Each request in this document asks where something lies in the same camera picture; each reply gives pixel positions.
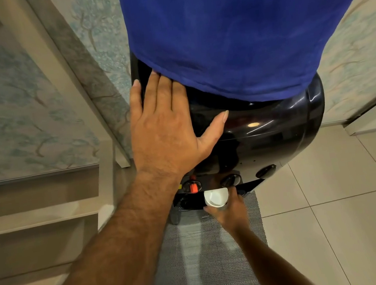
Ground person's right hand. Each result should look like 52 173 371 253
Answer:
201 188 251 237

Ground person's left hand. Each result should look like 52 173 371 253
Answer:
122 62 237 186

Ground white cup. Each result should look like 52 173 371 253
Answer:
203 187 231 213

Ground person's right forearm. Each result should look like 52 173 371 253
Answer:
226 213 322 285

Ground person's left forearm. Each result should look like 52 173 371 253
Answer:
11 167 198 285

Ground black dispenser tap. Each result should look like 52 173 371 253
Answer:
219 173 243 188

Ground red dispenser tap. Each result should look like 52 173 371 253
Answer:
181 174 204 196

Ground black water dispenser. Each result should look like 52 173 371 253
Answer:
127 27 339 230

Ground grey woven floor mat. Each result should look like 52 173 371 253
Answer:
135 190 274 285

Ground blue cloth cover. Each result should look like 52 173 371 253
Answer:
117 0 376 120

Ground beige wooden shelf unit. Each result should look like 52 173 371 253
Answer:
0 0 149 285

